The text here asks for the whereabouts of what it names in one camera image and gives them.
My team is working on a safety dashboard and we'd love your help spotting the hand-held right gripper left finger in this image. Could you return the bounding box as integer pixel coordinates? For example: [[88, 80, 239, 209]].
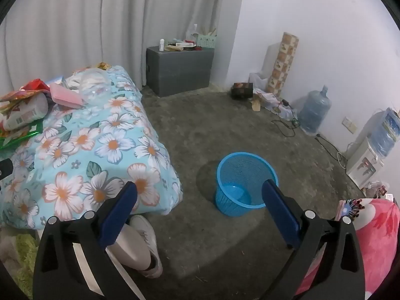
[[33, 181, 147, 300]]

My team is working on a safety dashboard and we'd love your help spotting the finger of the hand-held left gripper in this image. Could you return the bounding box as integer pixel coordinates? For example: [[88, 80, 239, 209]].
[[0, 159, 14, 190]]

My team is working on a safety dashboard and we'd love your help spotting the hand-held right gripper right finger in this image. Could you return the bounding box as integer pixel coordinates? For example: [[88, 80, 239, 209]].
[[262, 179, 366, 300]]

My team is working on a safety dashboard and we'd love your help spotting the green snack packet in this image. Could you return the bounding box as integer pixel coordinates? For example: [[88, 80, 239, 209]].
[[0, 120, 45, 150]]

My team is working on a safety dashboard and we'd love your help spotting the blue plastic bucket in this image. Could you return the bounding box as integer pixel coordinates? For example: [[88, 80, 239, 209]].
[[215, 152, 279, 217]]

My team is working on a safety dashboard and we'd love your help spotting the white milk bottle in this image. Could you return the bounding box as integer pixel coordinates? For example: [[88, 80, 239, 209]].
[[0, 94, 50, 131]]

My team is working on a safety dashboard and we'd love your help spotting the white shoe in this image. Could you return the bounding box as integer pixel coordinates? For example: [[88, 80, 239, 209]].
[[129, 215, 163, 279]]

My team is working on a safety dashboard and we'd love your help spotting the striped snack packet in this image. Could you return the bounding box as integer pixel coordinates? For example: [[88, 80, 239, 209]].
[[335, 199, 365, 223]]

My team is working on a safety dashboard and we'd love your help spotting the blue floral blanket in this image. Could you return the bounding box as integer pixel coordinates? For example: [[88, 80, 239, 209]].
[[0, 65, 183, 230]]

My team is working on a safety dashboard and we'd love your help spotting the green fuzzy mat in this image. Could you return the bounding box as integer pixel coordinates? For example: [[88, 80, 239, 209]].
[[12, 231, 44, 299]]

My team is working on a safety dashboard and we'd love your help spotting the red snack packet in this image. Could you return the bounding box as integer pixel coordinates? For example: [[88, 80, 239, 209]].
[[0, 78, 63, 113]]

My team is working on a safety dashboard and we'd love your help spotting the white water dispenser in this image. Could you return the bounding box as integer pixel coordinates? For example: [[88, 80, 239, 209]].
[[346, 111, 394, 190]]

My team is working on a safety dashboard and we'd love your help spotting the clear plastic bag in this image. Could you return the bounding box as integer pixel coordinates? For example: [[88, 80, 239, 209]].
[[365, 180, 395, 201]]

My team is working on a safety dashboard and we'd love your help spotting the pink floral blanket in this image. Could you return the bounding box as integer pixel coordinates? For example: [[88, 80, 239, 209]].
[[294, 198, 400, 297]]

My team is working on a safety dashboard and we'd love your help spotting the clear plastic container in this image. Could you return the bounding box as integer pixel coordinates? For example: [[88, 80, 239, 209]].
[[73, 70, 111, 104]]

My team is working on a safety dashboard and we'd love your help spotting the dark brown box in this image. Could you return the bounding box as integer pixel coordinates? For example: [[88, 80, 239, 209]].
[[231, 82, 254, 101]]

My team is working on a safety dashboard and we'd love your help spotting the blue dispenser water jug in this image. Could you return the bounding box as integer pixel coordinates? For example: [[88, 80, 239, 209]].
[[370, 107, 400, 157]]

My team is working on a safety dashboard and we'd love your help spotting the white plastic bag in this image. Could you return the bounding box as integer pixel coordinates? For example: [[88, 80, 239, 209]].
[[249, 72, 296, 121]]

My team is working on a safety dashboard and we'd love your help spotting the grey cabinet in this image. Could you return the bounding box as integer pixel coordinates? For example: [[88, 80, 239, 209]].
[[146, 45, 215, 97]]

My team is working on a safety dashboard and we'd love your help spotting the pile of small clutter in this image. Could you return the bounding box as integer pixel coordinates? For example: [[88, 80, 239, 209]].
[[165, 37, 197, 52]]

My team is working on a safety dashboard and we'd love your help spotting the white curtain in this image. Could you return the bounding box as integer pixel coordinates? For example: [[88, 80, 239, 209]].
[[0, 0, 247, 101]]

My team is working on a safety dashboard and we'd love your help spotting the green tissue box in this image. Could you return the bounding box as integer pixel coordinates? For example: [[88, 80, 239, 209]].
[[196, 34, 217, 49]]

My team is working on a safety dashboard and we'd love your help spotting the black power cable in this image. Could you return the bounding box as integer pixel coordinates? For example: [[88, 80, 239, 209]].
[[315, 134, 347, 163]]

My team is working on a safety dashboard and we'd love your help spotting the black charger cable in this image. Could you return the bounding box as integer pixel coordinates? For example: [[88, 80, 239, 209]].
[[271, 99, 301, 138]]

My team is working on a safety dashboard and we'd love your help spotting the wall socket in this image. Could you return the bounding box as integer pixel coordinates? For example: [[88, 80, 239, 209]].
[[343, 116, 358, 134]]

